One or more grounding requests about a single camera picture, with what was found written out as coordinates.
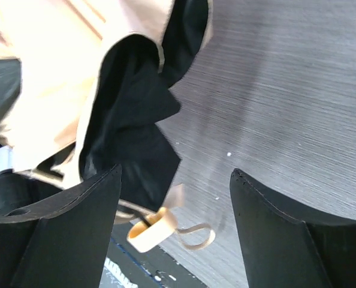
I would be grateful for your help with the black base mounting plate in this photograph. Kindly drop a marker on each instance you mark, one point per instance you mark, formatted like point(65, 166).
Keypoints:
point(155, 268)

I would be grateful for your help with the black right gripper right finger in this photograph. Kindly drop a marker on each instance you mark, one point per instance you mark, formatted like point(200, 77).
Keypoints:
point(286, 243)

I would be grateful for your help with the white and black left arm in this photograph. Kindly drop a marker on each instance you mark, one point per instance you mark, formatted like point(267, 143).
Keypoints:
point(1, 135)

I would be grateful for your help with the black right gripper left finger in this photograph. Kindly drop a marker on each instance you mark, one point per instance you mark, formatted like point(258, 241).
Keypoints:
point(56, 238)

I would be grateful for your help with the white slotted cable duct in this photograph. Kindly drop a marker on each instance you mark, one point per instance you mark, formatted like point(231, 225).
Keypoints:
point(112, 276)

